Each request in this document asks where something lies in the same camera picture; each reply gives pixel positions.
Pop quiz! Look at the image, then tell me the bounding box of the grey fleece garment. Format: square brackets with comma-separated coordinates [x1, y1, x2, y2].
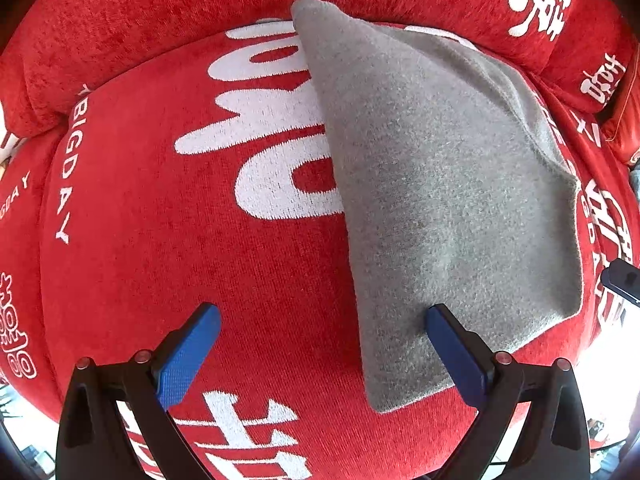
[290, 0, 585, 415]

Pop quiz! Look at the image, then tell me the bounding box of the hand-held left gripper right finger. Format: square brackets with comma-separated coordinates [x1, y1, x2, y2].
[425, 304, 592, 480]

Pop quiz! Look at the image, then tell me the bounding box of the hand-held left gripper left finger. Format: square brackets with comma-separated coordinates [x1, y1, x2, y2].
[56, 303, 221, 480]

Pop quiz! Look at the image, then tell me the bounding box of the red printed sofa cover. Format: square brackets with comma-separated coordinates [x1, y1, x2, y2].
[0, 0, 640, 480]

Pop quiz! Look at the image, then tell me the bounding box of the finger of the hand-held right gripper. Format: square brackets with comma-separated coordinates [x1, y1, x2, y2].
[602, 259, 640, 307]

